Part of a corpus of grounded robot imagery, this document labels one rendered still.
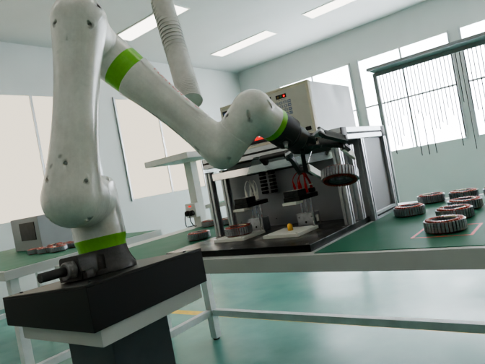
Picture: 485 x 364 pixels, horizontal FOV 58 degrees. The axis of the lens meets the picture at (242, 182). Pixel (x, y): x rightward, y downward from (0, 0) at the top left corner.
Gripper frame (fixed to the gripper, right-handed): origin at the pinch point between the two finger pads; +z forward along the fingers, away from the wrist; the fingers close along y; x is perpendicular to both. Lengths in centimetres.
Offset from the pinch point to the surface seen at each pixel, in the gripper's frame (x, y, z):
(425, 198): 18, -1, 70
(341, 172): -5.8, 2.5, -1.7
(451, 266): -39.9, 18.0, 8.0
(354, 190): 10.9, -11.3, 30.5
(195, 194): 85, -126, 45
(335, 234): -11.2, -15.4, 16.7
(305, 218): 7.3, -31.8, 25.0
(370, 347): -15, -73, 119
